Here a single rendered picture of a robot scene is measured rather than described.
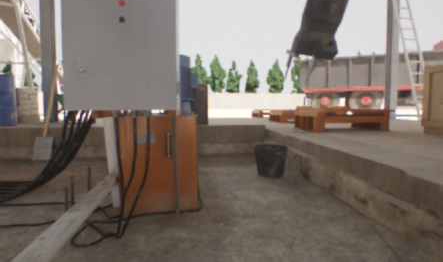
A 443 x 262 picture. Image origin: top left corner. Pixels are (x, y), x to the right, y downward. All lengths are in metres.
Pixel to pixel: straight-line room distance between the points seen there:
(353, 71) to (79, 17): 8.56
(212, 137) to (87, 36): 2.47
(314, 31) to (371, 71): 8.51
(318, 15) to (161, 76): 0.58
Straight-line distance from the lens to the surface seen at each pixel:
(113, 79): 0.90
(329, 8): 0.47
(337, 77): 8.93
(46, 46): 5.86
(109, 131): 1.58
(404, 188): 1.47
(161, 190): 1.49
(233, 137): 3.21
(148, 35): 0.90
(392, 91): 7.02
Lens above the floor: 0.66
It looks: 4 degrees down
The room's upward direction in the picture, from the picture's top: straight up
